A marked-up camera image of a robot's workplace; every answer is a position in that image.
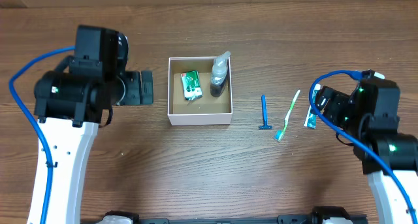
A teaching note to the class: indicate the white teal toothpaste tube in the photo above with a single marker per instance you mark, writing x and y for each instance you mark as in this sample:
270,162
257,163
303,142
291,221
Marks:
310,121

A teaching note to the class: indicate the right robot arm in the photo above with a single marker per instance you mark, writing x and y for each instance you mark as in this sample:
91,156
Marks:
368,119

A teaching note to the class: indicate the white cardboard box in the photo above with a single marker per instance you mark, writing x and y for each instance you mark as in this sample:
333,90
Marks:
208,110

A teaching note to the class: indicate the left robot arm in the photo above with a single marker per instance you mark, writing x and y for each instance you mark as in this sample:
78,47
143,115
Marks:
70,101

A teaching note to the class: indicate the green white toothbrush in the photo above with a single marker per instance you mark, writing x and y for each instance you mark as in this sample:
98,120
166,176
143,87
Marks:
280,133

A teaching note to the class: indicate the green white soap packet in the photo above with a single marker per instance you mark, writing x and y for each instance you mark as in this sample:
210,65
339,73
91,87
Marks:
191,85

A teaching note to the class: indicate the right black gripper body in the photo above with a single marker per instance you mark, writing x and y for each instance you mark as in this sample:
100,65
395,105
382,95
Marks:
338,112

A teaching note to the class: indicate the blue disposable razor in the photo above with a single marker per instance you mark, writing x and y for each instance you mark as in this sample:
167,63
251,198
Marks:
265,125

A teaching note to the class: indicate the clear pump bottle dark liquid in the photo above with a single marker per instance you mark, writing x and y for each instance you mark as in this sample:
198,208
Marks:
219,74

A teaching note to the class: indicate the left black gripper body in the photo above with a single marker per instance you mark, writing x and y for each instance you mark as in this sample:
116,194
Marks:
129,91

